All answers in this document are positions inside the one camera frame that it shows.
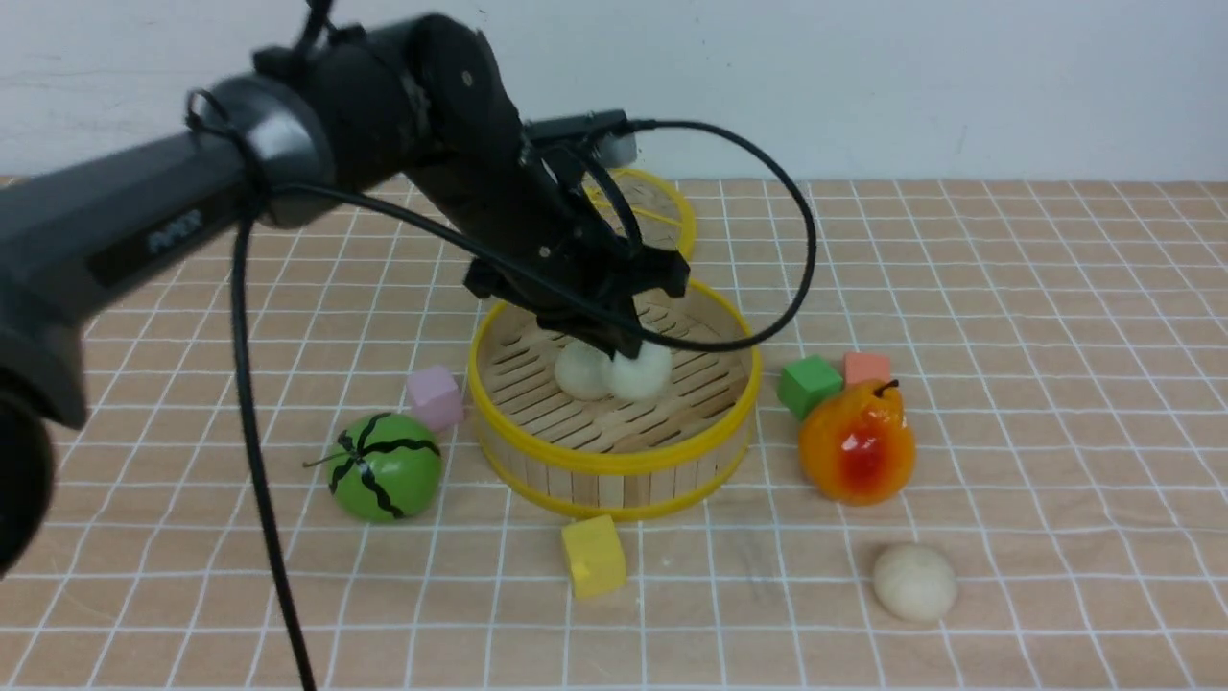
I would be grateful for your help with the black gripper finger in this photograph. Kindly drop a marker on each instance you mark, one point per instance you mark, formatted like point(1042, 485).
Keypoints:
point(582, 328)
point(619, 331)

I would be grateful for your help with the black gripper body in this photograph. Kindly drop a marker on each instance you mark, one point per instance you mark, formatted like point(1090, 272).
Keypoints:
point(553, 211)

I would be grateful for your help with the white bun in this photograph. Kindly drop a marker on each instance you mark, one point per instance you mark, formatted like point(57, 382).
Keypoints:
point(581, 371)
point(915, 583)
point(641, 378)

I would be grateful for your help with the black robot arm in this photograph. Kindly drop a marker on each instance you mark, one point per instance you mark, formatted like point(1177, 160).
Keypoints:
point(307, 129)

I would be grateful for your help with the bamboo steamer lid yellow rim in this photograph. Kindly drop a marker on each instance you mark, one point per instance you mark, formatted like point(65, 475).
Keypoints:
point(665, 216)

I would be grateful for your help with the pink cube block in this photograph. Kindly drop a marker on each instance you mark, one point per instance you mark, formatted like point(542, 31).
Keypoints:
point(435, 398)

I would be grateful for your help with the green cube block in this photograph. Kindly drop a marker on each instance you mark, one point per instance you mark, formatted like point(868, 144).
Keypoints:
point(807, 382)

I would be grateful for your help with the yellow cube block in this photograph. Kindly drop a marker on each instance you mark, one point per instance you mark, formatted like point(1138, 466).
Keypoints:
point(595, 557)

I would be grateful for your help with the salmon cube block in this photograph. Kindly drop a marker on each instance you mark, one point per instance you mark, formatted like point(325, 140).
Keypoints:
point(860, 366)

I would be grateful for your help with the green toy watermelon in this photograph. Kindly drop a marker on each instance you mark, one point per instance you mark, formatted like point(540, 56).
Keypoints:
point(383, 468)

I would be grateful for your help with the orange toy pear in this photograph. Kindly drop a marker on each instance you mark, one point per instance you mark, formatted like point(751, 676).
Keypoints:
point(857, 448)

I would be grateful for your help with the checked orange tablecloth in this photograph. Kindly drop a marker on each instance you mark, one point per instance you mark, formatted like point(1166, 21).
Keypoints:
point(1060, 349)

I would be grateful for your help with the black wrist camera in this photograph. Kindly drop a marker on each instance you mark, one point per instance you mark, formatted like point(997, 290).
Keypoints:
point(606, 136)

